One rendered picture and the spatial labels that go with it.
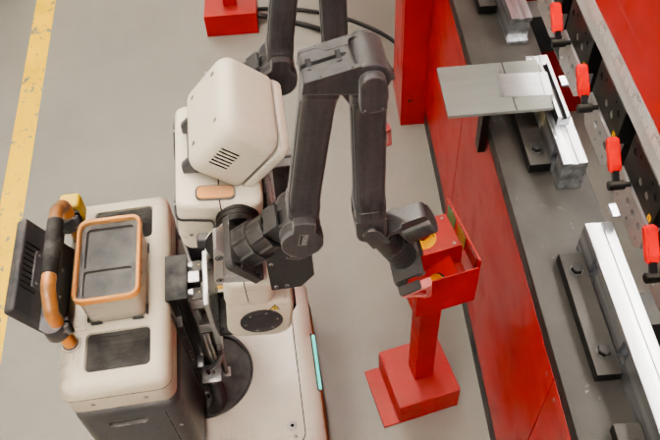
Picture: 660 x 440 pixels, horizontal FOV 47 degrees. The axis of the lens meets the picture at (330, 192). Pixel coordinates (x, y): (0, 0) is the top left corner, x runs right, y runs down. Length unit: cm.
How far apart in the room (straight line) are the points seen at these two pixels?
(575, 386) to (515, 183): 54
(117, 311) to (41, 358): 107
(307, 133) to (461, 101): 82
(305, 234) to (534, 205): 74
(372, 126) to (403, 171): 191
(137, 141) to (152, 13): 89
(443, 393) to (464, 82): 99
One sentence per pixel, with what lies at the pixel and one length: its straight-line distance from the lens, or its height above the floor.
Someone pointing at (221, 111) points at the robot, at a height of 138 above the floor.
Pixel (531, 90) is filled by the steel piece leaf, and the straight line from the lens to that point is 198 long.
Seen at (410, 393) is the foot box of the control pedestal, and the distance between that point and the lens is 243.
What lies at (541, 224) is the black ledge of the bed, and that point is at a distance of 186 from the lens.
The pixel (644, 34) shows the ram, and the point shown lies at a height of 149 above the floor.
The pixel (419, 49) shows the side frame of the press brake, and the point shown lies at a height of 41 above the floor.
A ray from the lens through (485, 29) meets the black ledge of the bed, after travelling 235.
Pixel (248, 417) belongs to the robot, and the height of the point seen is 28.
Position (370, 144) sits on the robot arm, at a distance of 121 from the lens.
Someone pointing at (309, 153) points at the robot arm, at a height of 145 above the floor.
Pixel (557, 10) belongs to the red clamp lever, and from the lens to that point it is 173.
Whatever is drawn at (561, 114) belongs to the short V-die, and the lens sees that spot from 195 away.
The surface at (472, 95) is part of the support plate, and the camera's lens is 195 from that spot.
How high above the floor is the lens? 234
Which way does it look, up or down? 51 degrees down
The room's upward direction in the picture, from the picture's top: 4 degrees counter-clockwise
